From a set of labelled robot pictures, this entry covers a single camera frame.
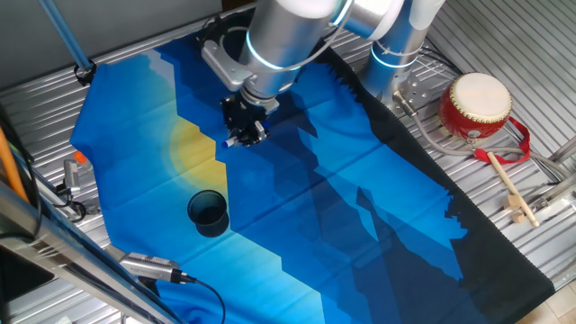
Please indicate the black pole clamp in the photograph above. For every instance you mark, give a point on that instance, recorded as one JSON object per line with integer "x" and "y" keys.
{"x": 84, "y": 72}

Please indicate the blue mountain print cloth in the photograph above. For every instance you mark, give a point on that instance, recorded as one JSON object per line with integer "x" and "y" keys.
{"x": 315, "y": 180}

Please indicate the dark blue cup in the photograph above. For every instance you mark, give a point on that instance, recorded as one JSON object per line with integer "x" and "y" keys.
{"x": 208, "y": 216}

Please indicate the small grey camera orange button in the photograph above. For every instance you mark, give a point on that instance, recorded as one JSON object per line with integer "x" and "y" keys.
{"x": 71, "y": 173}

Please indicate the wooden drumstick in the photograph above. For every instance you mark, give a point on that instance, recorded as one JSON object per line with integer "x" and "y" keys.
{"x": 510, "y": 184}

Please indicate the silver camera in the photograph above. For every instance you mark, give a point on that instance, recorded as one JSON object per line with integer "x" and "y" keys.
{"x": 148, "y": 266}

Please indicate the small wooden block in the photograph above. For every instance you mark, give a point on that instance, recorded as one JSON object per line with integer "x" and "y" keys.
{"x": 518, "y": 218}
{"x": 511, "y": 202}

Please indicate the orange pole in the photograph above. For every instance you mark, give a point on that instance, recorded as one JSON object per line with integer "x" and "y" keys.
{"x": 10, "y": 166}

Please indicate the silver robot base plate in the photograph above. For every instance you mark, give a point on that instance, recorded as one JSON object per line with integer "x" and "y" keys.
{"x": 416, "y": 92}

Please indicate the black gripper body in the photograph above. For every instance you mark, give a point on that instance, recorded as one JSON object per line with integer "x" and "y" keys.
{"x": 240, "y": 114}

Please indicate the red drum with white skin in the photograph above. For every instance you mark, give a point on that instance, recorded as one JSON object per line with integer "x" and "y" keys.
{"x": 474, "y": 108}

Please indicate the blue pole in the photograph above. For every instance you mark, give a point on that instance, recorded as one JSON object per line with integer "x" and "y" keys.
{"x": 67, "y": 38}

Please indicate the aluminium frame bar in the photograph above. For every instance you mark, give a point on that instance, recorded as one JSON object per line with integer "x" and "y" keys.
{"x": 555, "y": 191}
{"x": 67, "y": 263}

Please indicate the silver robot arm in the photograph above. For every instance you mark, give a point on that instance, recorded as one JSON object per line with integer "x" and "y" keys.
{"x": 283, "y": 40}

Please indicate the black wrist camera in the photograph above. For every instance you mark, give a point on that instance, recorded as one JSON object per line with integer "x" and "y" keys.
{"x": 211, "y": 31}

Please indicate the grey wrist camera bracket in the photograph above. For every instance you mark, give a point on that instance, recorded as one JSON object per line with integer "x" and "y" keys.
{"x": 225, "y": 67}

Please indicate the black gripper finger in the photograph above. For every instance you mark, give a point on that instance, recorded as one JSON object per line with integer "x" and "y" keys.
{"x": 258, "y": 135}
{"x": 238, "y": 134}

